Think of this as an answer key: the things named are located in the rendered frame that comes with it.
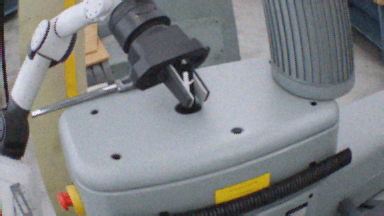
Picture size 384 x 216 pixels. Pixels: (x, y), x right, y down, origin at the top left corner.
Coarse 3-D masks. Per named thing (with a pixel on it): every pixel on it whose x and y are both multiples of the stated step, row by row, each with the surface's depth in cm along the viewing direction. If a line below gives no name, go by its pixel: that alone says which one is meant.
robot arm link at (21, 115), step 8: (8, 104) 133; (16, 104) 131; (8, 112) 132; (16, 112) 131; (24, 112) 133; (8, 120) 130; (16, 120) 132; (24, 120) 134; (8, 128) 129; (16, 128) 133; (24, 128) 138; (8, 136) 130; (16, 136) 134; (24, 136) 138
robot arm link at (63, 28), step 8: (72, 8) 120; (56, 16) 125; (64, 16) 121; (72, 16) 118; (56, 24) 123; (64, 24) 121; (72, 24) 119; (80, 24) 118; (48, 32) 124; (56, 32) 125; (64, 32) 122; (72, 32) 122; (48, 40) 124; (56, 40) 126; (64, 40) 127; (72, 40) 129; (40, 48) 124; (48, 48) 125; (56, 48) 127; (64, 48) 128; (48, 56) 128; (56, 56) 129; (64, 56) 130
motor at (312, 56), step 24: (264, 0) 102; (288, 0) 96; (312, 0) 93; (336, 0) 94; (288, 24) 99; (312, 24) 96; (336, 24) 96; (288, 48) 102; (312, 48) 98; (336, 48) 98; (288, 72) 104; (312, 72) 101; (336, 72) 100; (312, 96) 102; (336, 96) 102
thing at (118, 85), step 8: (120, 80) 113; (128, 80) 113; (104, 88) 111; (112, 88) 110; (120, 88) 110; (128, 88) 110; (80, 96) 109; (88, 96) 109; (96, 96) 109; (56, 104) 108; (64, 104) 107; (72, 104) 108; (32, 112) 106; (40, 112) 106; (48, 112) 106
